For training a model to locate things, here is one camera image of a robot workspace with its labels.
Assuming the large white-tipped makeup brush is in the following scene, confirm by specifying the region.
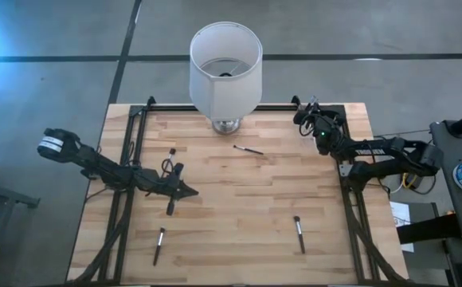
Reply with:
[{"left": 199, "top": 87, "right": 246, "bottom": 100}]
[{"left": 152, "top": 226, "right": 166, "bottom": 267}]

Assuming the large brown-head makeup brush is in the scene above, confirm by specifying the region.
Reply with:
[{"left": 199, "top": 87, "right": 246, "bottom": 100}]
[{"left": 293, "top": 215, "right": 307, "bottom": 255}]

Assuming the black diagonal frame strut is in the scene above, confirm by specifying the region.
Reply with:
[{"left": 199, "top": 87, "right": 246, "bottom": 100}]
[
  {"left": 73, "top": 206, "right": 131, "bottom": 284},
  {"left": 348, "top": 206, "right": 405, "bottom": 285}
]

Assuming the white shade table lamp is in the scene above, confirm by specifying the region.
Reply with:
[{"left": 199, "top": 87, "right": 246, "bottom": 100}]
[{"left": 189, "top": 21, "right": 264, "bottom": 136}]

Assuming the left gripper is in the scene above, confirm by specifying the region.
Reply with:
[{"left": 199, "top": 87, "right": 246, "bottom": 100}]
[{"left": 149, "top": 162, "right": 199, "bottom": 217}]

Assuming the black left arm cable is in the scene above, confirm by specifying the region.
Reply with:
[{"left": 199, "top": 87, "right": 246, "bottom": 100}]
[{"left": 126, "top": 139, "right": 175, "bottom": 175}]

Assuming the black cart base bar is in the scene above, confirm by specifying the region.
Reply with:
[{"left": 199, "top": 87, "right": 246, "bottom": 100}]
[{"left": 397, "top": 213, "right": 461, "bottom": 245}]

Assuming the black power brick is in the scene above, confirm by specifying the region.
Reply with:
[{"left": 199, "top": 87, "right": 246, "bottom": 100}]
[{"left": 405, "top": 173, "right": 424, "bottom": 189}]

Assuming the white paper sheet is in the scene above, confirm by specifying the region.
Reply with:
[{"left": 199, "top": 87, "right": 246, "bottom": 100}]
[{"left": 389, "top": 201, "right": 415, "bottom": 254}]

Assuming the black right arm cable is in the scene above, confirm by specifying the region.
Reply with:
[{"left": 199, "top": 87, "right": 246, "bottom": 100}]
[{"left": 297, "top": 104, "right": 338, "bottom": 139}]

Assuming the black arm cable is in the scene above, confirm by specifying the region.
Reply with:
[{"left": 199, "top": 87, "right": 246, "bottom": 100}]
[
  {"left": 297, "top": 104, "right": 338, "bottom": 139},
  {"left": 126, "top": 139, "right": 175, "bottom": 175}
]

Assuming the dark grey metal stand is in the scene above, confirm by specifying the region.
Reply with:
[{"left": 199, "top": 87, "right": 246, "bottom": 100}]
[{"left": 0, "top": 159, "right": 41, "bottom": 287}]

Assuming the black aluminium table frame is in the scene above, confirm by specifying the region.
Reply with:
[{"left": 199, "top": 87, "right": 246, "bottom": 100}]
[{"left": 95, "top": 95, "right": 405, "bottom": 285}]

